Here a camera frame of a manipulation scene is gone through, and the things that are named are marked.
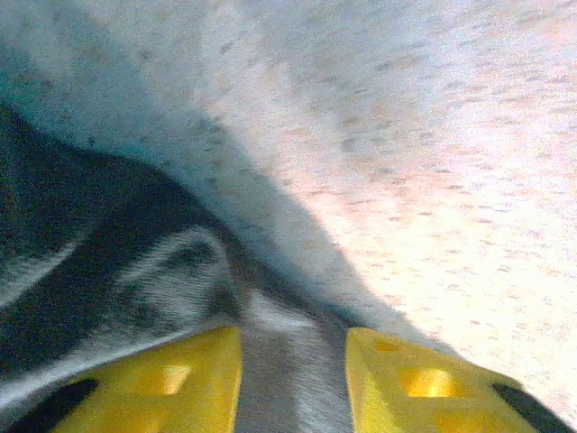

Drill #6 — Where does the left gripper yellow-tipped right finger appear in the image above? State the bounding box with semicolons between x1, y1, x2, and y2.
343;326;576;433

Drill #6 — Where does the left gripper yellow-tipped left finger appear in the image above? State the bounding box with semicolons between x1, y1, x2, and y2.
6;326;245;433

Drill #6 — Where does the dark grey t-shirt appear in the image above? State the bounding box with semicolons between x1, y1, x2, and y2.
0;102;375;433

